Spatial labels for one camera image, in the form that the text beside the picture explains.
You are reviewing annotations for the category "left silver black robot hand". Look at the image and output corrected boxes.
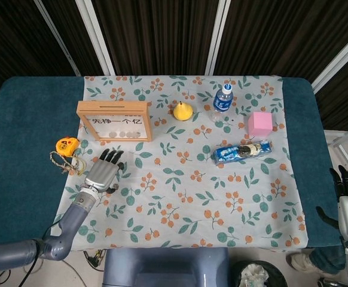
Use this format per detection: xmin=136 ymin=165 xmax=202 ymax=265
xmin=84 ymin=148 xmax=126 ymax=194

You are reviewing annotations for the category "blue label water bottle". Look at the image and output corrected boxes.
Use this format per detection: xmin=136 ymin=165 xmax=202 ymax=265
xmin=210 ymin=83 xmax=234 ymax=123

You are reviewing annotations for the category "yellow pear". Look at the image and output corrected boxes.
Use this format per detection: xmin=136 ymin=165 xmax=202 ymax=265
xmin=173 ymin=100 xmax=194 ymax=121

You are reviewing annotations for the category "pink cube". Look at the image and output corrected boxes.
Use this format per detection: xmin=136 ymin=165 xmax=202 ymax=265
xmin=248 ymin=112 xmax=274 ymax=136

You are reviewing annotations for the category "teal table cover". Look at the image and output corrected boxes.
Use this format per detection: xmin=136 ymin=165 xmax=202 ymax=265
xmin=0 ymin=76 xmax=342 ymax=248

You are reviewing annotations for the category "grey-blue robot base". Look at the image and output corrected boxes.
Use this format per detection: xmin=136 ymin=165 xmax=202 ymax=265
xmin=102 ymin=248 xmax=231 ymax=287

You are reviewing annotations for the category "wide white partition post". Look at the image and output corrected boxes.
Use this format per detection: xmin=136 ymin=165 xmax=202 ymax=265
xmin=204 ymin=0 xmax=232 ymax=76
xmin=74 ymin=0 xmax=115 ymax=76
xmin=310 ymin=28 xmax=348 ymax=94

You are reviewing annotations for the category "black plug cluster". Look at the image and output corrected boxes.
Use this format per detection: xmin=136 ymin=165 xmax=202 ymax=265
xmin=83 ymin=249 xmax=106 ymax=268

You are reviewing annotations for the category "braided yellow cord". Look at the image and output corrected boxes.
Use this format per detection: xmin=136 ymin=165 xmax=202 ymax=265
xmin=49 ymin=151 xmax=87 ymax=176

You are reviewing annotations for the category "white metal frame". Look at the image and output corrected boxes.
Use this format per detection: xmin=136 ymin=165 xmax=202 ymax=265
xmin=325 ymin=124 xmax=348 ymax=149

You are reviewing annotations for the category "yellow tape measure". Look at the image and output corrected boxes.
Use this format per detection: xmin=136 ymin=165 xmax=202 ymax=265
xmin=55 ymin=136 xmax=81 ymax=158

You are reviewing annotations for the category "black trash bin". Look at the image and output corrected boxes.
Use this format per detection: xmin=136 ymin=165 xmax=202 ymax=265
xmin=231 ymin=259 xmax=287 ymax=287

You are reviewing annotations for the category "beige shoe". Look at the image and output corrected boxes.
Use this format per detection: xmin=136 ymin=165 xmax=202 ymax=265
xmin=286 ymin=252 xmax=315 ymax=271

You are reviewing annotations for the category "thin grey partition post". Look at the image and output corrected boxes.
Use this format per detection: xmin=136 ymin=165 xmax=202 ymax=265
xmin=33 ymin=0 xmax=82 ymax=77

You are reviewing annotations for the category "blue jeans leg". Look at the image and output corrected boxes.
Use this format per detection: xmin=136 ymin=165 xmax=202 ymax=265
xmin=310 ymin=246 xmax=347 ymax=274

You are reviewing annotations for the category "floral tablecloth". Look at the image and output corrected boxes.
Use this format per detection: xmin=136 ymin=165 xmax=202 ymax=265
xmin=47 ymin=75 xmax=309 ymax=249

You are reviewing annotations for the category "blue cookie pack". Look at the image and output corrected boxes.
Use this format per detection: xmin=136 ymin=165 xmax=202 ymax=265
xmin=212 ymin=140 xmax=273 ymax=164

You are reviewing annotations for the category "wooden coin box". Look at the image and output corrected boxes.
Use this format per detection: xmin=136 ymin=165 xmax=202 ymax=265
xmin=77 ymin=100 xmax=153 ymax=143

